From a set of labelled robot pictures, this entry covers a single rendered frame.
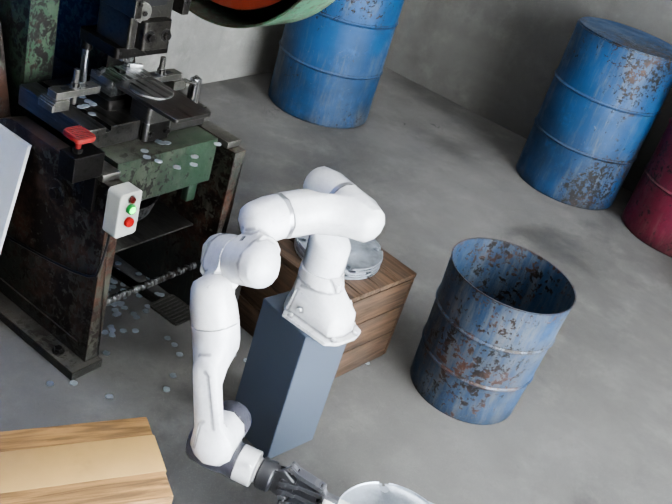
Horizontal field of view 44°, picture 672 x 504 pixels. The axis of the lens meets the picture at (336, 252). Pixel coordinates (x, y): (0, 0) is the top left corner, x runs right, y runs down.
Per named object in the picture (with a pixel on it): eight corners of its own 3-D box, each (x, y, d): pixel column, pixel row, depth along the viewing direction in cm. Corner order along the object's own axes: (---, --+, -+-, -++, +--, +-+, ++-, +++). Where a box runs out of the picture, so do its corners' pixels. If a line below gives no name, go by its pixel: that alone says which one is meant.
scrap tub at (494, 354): (538, 394, 299) (594, 286, 275) (487, 449, 266) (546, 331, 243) (441, 332, 316) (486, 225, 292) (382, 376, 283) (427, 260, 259)
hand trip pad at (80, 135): (94, 162, 212) (98, 135, 208) (75, 167, 207) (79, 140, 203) (76, 150, 214) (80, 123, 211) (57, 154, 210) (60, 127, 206)
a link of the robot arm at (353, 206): (271, 184, 196) (318, 225, 186) (351, 170, 212) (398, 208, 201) (263, 223, 202) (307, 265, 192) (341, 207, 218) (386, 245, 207)
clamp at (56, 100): (101, 104, 237) (106, 70, 231) (51, 113, 224) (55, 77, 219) (87, 95, 239) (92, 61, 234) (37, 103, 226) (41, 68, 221)
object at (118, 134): (204, 124, 259) (207, 106, 256) (87, 151, 224) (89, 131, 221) (138, 84, 271) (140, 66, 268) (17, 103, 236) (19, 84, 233)
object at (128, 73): (150, 90, 247) (152, 75, 244) (110, 96, 235) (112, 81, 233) (129, 77, 250) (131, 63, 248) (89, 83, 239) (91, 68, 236)
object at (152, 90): (203, 153, 240) (213, 110, 234) (168, 163, 230) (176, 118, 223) (144, 116, 250) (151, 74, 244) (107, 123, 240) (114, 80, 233)
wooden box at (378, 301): (386, 353, 294) (417, 273, 277) (312, 389, 267) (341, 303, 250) (308, 291, 314) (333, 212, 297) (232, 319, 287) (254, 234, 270)
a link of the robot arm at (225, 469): (246, 425, 190) (261, 404, 200) (194, 402, 192) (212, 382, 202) (226, 486, 197) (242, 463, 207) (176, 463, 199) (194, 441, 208)
